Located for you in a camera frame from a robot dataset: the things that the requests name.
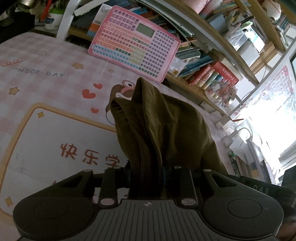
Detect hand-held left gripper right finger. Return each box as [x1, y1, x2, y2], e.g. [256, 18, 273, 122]
[159, 166, 241, 207]

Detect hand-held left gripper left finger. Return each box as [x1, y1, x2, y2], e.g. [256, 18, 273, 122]
[54, 166, 130, 207]

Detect olive brown pants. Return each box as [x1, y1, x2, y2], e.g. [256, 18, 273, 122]
[110, 77, 228, 200]

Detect stack of books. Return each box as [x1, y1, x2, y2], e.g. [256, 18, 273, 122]
[228, 137, 287, 186]

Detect colourful paper ornament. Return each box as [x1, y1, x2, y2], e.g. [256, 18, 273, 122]
[205, 79, 238, 107]

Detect thick red upright book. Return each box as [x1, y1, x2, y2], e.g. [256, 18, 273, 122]
[188, 65, 212, 87]

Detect white card with yellow sticker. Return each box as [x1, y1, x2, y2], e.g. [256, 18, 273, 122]
[170, 57, 185, 78]

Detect red book lying flat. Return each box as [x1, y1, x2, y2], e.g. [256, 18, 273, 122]
[213, 61, 240, 85]

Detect row of leaning books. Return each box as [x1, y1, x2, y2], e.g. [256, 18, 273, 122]
[172, 35, 214, 78]

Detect pink learning tablet toy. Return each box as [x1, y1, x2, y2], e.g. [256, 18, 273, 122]
[88, 6, 181, 82]

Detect orange and blue book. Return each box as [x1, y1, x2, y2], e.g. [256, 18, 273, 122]
[89, 5, 109, 39]

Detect white framed wooden bookshelf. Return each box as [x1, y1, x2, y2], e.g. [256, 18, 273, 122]
[55, 0, 296, 116]

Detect white leaning book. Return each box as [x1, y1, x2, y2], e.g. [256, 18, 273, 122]
[74, 0, 107, 16]

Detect white printed cup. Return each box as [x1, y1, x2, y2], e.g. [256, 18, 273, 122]
[45, 8, 64, 30]

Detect red orange toy stick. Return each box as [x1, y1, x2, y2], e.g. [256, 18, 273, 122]
[39, 0, 52, 21]

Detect pink wall poster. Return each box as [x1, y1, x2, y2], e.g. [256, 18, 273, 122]
[231, 65, 293, 121]

